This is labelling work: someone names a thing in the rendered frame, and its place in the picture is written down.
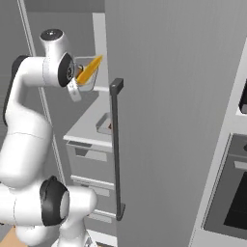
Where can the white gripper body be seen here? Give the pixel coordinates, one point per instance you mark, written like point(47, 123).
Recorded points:
point(75, 91)

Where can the grey drawer front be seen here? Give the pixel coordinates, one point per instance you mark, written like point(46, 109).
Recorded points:
point(101, 197)
point(104, 223)
point(91, 165)

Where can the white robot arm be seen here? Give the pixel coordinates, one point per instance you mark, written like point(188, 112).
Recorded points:
point(22, 151)

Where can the clear vegetable container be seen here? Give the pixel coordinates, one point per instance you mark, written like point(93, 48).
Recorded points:
point(90, 83)

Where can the grey fridge door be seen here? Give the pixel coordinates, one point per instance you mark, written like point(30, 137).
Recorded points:
point(173, 122)

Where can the built-in oven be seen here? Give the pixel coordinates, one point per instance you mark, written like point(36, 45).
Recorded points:
point(230, 189)

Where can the black microwave oven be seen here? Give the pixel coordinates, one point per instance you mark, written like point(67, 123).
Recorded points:
point(243, 98)

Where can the yellow corn cob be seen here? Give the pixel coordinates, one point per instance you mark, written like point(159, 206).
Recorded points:
point(88, 70)

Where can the grey meat container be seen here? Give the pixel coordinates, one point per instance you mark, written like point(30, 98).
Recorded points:
point(104, 126)

